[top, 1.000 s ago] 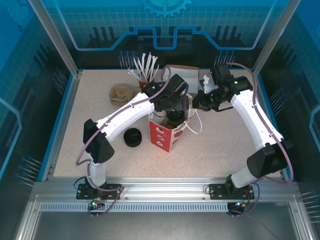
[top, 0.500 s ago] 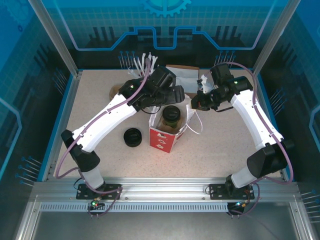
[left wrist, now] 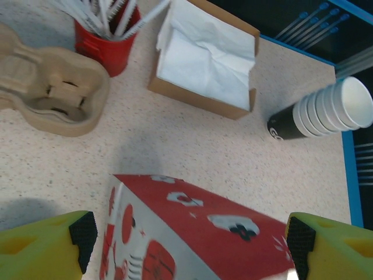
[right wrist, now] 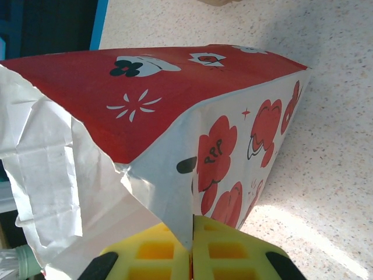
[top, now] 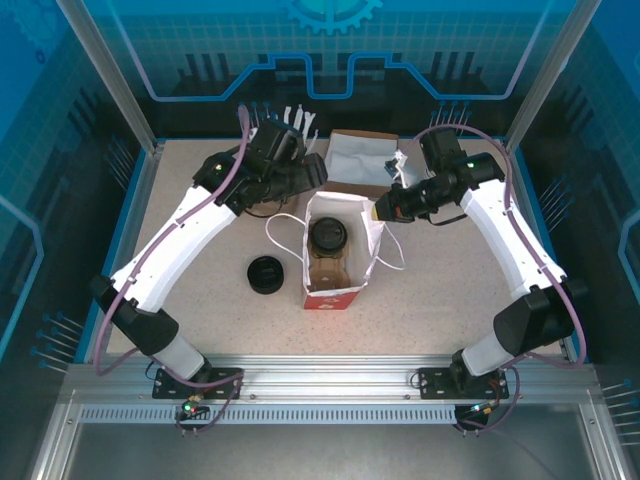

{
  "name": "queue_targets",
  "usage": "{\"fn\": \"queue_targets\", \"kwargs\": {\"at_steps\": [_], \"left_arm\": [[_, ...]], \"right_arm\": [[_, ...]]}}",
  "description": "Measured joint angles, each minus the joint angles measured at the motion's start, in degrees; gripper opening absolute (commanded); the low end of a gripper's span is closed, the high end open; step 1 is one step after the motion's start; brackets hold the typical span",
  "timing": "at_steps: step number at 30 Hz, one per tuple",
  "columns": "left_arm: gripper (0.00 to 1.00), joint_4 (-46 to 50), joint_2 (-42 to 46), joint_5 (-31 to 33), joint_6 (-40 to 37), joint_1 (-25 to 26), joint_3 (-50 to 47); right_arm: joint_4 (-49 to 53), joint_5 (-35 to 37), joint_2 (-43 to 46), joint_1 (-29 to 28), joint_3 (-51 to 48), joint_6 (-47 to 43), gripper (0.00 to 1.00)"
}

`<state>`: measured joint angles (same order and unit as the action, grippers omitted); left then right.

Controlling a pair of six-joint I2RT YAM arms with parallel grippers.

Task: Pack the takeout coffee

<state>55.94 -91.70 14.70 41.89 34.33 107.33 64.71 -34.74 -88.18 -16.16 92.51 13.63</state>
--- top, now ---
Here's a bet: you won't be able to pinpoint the slotted grey cable duct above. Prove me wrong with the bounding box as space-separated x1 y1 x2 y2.
78 404 471 427

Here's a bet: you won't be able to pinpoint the brown cardboard napkin box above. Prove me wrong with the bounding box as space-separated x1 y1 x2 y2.
324 128 401 197

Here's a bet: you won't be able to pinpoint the left cable connector with LED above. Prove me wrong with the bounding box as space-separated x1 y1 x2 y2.
180 394 210 420

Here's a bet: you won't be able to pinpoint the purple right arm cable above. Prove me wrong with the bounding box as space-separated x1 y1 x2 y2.
399 124 589 437

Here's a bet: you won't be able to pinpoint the cable connector with led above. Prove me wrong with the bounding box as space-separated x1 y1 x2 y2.
180 394 210 420
464 399 499 419

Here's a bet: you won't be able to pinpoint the aluminium frame post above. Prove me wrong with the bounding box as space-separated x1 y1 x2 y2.
501 0 602 155
53 0 167 156

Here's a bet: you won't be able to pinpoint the thin black left gripper cable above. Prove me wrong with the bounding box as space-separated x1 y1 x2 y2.
243 198 289 219

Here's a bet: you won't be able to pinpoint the blue silver table side rail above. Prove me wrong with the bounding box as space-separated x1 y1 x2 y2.
82 141 167 364
501 139 601 361

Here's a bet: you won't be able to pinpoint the right cable connector with LED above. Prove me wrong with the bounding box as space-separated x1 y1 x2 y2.
464 399 499 419

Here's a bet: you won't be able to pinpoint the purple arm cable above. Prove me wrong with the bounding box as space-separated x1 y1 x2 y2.
399 124 589 437
93 103 248 437

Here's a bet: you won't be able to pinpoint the black cup lid stack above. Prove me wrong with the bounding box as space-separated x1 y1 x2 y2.
246 255 287 295

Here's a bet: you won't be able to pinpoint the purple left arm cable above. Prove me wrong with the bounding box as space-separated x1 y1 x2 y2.
93 103 248 437

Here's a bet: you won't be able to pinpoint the thin black right gripper cable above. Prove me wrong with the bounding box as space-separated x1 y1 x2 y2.
427 212 469 227

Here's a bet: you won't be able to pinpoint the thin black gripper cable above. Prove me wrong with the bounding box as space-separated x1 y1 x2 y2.
243 198 289 219
427 212 469 227

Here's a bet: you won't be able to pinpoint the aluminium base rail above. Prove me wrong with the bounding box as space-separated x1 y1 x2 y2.
64 353 601 402

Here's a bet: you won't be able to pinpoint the red white paper bag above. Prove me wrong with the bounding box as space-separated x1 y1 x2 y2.
266 191 406 312

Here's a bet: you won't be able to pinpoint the white paper napkins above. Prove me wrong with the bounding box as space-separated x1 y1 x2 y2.
327 137 399 184

